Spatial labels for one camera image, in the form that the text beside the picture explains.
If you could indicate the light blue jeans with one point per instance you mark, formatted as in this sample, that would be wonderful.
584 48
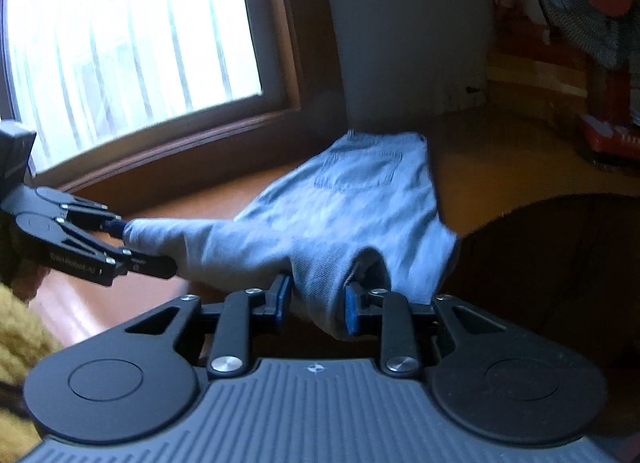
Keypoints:
350 203

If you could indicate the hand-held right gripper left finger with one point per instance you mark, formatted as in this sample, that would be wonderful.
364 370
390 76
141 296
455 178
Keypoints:
281 303

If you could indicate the window with metal bars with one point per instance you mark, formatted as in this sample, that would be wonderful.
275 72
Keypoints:
125 43

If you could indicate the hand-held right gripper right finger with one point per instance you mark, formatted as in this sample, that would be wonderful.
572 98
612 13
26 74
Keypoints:
352 313

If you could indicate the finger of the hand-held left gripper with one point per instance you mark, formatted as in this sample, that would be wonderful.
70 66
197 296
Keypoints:
150 267
75 205

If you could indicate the brown wooden furniture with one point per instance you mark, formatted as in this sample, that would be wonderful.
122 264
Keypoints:
540 73

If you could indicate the yellow knitted cloth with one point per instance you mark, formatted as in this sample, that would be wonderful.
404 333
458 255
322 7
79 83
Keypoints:
22 343

